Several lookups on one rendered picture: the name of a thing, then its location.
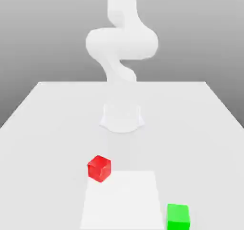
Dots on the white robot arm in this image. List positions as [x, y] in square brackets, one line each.
[122, 43]

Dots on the small red cube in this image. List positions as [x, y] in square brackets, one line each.
[99, 168]

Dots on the small green cube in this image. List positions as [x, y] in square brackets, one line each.
[178, 216]

